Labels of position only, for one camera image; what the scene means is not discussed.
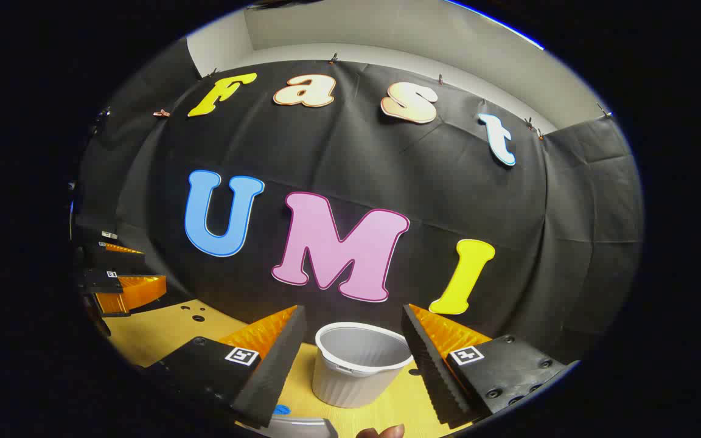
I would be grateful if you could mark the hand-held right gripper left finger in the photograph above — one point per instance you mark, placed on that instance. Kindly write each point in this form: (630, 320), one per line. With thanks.
(277, 365)

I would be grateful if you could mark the white ribbed garbage bin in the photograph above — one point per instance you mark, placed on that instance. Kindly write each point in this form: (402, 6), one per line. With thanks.
(356, 383)

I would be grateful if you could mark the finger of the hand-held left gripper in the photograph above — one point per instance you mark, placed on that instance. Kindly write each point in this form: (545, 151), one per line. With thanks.
(119, 261)
(98, 281)

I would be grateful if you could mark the yellow wooden desktop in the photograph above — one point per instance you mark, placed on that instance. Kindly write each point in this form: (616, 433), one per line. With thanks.
(162, 340)

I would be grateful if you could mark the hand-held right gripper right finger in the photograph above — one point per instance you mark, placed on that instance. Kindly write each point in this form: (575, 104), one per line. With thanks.
(429, 365)

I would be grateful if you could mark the grey plastic dustpan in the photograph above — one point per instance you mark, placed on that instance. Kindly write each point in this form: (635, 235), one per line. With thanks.
(302, 427)

